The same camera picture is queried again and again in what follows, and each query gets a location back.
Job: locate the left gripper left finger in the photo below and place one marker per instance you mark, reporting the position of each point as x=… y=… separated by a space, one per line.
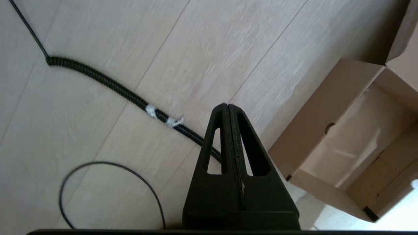
x=196 y=202

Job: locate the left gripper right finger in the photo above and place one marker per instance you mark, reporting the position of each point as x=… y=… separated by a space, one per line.
x=271 y=195

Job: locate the brown cardboard shoe box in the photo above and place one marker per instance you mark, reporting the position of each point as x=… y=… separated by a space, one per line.
x=343 y=130

